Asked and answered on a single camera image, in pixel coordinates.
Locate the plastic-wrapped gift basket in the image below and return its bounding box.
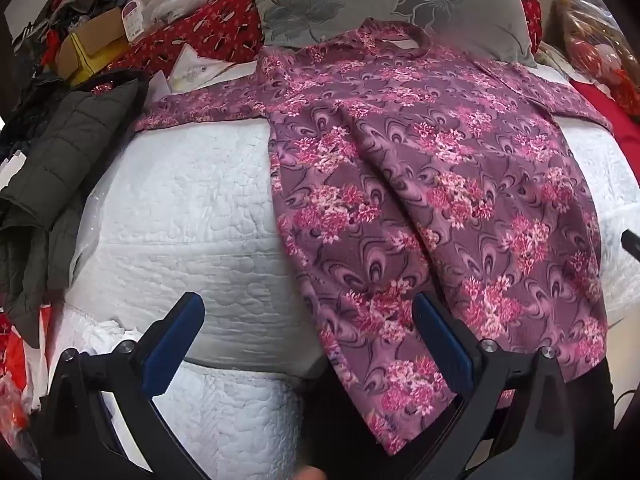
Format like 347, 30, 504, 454
550, 0, 640, 111

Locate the red cloth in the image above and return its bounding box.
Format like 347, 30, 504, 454
570, 80, 640, 141

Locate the cardboard box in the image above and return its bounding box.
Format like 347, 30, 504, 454
55, 7, 146, 86

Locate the purple floral shirt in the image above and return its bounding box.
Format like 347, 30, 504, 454
134, 17, 616, 456

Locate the red and white plastic bag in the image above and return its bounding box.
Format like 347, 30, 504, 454
0, 305, 51, 441

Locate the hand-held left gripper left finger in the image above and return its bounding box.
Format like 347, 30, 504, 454
37, 291, 207, 480

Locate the dark green puffer jacket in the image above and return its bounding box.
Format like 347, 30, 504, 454
0, 67, 151, 348

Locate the white folded cloth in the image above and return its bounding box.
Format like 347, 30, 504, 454
150, 42, 258, 101

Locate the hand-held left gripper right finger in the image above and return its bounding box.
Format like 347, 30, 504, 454
410, 291, 618, 480

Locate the white quilted bedspread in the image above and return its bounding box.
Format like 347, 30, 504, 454
47, 60, 640, 480

